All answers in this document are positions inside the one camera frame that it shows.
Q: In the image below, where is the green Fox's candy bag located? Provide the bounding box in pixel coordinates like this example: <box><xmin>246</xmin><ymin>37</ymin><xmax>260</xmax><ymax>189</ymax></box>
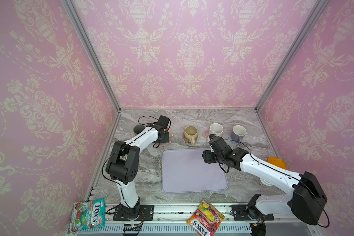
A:
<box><xmin>67</xmin><ymin>198</ymin><xmax>106</xmax><ymax>234</ymax></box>

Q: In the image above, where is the lavender mug white inside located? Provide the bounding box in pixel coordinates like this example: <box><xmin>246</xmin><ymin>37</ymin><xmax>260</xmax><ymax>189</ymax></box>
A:
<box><xmin>229</xmin><ymin>125</ymin><xmax>247</xmax><ymax>142</ymax></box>

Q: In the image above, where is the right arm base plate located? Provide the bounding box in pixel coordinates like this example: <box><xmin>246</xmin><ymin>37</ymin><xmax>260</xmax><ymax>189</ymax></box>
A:
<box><xmin>230</xmin><ymin>204</ymin><xmax>274</xmax><ymax>221</ymax></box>

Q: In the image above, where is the aluminium corner post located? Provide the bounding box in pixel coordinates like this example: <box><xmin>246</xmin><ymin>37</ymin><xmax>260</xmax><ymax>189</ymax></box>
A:
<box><xmin>255</xmin><ymin>0</ymin><xmax>329</xmax><ymax>114</ymax></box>
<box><xmin>61</xmin><ymin>0</ymin><xmax>121</xmax><ymax>113</ymax></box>

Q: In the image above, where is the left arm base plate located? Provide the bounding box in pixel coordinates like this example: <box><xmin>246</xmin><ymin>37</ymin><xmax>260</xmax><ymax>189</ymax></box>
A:
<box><xmin>113</xmin><ymin>205</ymin><xmax>154</xmax><ymax>221</ymax></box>

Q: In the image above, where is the grey green mug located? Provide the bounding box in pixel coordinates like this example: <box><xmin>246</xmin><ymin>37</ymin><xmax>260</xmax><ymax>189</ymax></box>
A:
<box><xmin>133</xmin><ymin>124</ymin><xmax>145</xmax><ymax>135</ymax></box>

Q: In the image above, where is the right aluminium corner post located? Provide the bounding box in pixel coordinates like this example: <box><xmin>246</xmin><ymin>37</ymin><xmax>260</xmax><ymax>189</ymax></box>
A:
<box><xmin>255</xmin><ymin>0</ymin><xmax>329</xmax><ymax>114</ymax></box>

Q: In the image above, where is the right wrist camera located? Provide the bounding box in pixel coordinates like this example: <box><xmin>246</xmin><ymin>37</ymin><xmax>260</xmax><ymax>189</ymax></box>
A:
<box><xmin>208</xmin><ymin>134</ymin><xmax>233</xmax><ymax>155</ymax></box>

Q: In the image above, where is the orange lidded jar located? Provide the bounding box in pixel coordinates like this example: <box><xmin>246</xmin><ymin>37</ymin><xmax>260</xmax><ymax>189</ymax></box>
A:
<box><xmin>267</xmin><ymin>157</ymin><xmax>287</xmax><ymax>170</ymax></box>

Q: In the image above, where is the white lidded cup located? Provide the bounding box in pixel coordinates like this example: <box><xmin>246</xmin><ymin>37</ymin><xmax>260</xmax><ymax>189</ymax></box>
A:
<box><xmin>260</xmin><ymin>178</ymin><xmax>273</xmax><ymax>186</ymax></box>

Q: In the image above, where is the left aluminium corner post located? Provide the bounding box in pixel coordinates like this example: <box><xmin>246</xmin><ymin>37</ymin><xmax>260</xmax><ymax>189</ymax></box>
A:
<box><xmin>61</xmin><ymin>0</ymin><xmax>121</xmax><ymax>113</ymax></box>

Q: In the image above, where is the lavender plastic tray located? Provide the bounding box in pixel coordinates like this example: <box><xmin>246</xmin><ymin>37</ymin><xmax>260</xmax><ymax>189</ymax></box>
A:
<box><xmin>161</xmin><ymin>148</ymin><xmax>228</xmax><ymax>193</ymax></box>

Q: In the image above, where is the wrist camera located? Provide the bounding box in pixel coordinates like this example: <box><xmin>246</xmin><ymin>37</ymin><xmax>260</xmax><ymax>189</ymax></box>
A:
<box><xmin>208</xmin><ymin>134</ymin><xmax>233</xmax><ymax>155</ymax></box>
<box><xmin>157</xmin><ymin>115</ymin><xmax>171</xmax><ymax>131</ymax></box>

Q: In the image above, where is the aluminium front rail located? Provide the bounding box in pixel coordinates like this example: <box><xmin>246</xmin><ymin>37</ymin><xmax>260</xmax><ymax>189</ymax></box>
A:
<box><xmin>78</xmin><ymin>203</ymin><xmax>325</xmax><ymax>236</ymax></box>

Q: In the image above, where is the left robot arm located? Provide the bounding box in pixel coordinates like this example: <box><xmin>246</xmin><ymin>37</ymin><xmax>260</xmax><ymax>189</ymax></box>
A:
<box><xmin>102</xmin><ymin>121</ymin><xmax>171</xmax><ymax>220</ymax></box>

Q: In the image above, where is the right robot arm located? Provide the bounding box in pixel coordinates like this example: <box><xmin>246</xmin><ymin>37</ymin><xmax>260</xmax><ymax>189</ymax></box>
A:
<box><xmin>202</xmin><ymin>147</ymin><xmax>327</xmax><ymax>225</ymax></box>

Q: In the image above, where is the beige yellow mug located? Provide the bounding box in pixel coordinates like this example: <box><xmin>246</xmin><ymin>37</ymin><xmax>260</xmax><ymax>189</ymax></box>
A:
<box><xmin>183</xmin><ymin>126</ymin><xmax>199</xmax><ymax>146</ymax></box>

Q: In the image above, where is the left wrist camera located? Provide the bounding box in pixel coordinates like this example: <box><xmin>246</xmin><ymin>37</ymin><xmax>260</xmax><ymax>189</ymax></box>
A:
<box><xmin>157</xmin><ymin>115</ymin><xmax>171</xmax><ymax>131</ymax></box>

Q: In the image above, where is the red Fox's candy bag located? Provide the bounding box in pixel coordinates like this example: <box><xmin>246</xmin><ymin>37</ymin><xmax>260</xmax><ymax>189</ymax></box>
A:
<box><xmin>187</xmin><ymin>199</ymin><xmax>225</xmax><ymax>236</ymax></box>

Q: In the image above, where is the pink flower coaster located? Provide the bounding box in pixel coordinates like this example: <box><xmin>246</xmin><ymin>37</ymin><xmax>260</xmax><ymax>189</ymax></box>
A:
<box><xmin>202</xmin><ymin>131</ymin><xmax>209</xmax><ymax>142</ymax></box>
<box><xmin>169</xmin><ymin>131</ymin><xmax>175</xmax><ymax>144</ymax></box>

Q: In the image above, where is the white speckled mug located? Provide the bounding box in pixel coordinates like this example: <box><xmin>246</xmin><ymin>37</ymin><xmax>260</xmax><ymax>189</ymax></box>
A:
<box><xmin>208</xmin><ymin>123</ymin><xmax>224</xmax><ymax>137</ymax></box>

